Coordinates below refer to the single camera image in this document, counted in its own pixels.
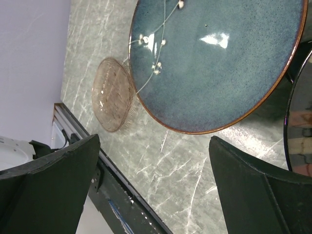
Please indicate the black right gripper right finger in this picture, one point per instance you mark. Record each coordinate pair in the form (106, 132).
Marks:
(257, 197)

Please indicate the pink glass dish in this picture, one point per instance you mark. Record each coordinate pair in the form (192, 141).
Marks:
(112, 94)

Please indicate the dark blue brown-rimmed plate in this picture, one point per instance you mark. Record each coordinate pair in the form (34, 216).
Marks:
(200, 66)

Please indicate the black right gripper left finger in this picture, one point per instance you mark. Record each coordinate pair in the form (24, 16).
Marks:
(47, 195)

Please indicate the black plate with colored squares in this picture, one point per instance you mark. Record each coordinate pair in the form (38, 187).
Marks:
(298, 118)

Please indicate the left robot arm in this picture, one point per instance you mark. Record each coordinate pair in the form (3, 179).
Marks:
(17, 152)

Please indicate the aluminium frame rail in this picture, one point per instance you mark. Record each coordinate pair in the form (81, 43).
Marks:
(66, 129)

